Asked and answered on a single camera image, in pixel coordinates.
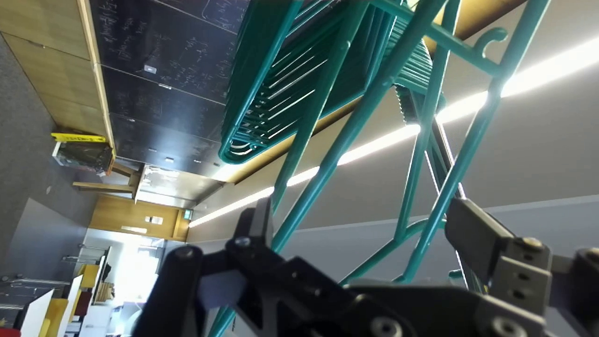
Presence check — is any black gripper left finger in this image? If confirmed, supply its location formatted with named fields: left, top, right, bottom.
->
left=225, top=197, right=296, bottom=270

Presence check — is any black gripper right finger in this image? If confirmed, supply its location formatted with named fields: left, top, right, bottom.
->
left=446, top=197, right=553, bottom=315

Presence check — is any green plastic hanger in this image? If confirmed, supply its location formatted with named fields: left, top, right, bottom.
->
left=268, top=0, right=377, bottom=214
left=208, top=0, right=555, bottom=337

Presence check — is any green hanger bunch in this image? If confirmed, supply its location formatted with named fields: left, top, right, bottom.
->
left=218, top=0, right=439, bottom=165

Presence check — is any wooden door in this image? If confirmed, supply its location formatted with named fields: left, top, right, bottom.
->
left=90, top=197, right=190, bottom=242

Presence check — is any wooden high table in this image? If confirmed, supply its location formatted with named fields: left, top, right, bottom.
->
left=72, top=158, right=145, bottom=195

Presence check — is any ceiling light strip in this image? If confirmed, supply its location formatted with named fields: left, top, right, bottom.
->
left=186, top=34, right=599, bottom=231

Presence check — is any yellow black stand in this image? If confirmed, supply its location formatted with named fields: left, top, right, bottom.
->
left=51, top=130, right=115, bottom=173

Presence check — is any metal clothes rail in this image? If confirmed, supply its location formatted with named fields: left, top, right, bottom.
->
left=399, top=87, right=485, bottom=296

